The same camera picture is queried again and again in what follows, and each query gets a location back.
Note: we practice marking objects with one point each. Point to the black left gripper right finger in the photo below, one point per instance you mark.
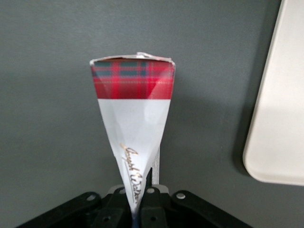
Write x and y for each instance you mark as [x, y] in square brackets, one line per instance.
[154, 209]

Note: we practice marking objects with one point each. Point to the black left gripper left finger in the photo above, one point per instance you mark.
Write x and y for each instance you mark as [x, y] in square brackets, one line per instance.
[114, 209]

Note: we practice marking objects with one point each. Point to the red tartan cookie box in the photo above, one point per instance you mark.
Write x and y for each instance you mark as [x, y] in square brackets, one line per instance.
[133, 118]

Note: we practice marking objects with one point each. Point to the beige plastic tray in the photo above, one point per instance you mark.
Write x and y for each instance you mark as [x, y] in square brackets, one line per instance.
[280, 118]

